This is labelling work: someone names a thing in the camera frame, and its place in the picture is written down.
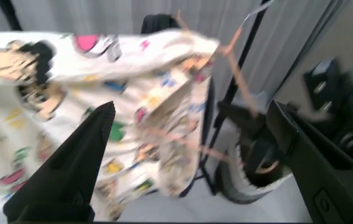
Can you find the pink clothes hanger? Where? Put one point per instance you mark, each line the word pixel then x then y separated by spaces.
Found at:
pixel 241 84

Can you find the white laundry basket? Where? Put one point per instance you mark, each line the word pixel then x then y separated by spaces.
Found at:
pixel 244 189

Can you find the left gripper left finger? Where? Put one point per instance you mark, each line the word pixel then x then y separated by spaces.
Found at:
pixel 67 174

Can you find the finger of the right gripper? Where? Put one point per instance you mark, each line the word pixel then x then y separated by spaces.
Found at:
pixel 247 124

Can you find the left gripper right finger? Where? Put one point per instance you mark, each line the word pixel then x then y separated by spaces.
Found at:
pixel 328 174

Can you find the black clothes rack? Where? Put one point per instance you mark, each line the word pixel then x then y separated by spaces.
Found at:
pixel 235 87

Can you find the cream printed garment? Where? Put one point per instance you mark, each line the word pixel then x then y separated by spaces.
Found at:
pixel 70 71

